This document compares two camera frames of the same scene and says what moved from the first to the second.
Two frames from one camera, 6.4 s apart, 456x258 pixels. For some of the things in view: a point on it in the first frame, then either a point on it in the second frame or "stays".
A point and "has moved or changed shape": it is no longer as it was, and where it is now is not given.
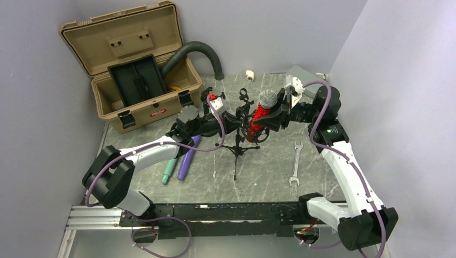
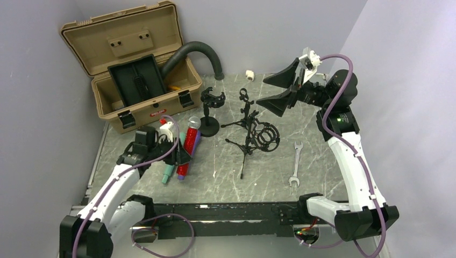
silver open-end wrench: (294, 179) stays
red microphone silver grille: (267, 99) has moved or changed shape
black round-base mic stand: (209, 126) stays
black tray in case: (137, 79) stays
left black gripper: (227, 122) to (179, 155)
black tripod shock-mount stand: (242, 114) to (262, 135)
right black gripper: (274, 121) to (285, 78)
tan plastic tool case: (114, 37) stays
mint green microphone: (169, 165) stays
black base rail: (220, 219) stays
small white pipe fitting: (250, 75) stays
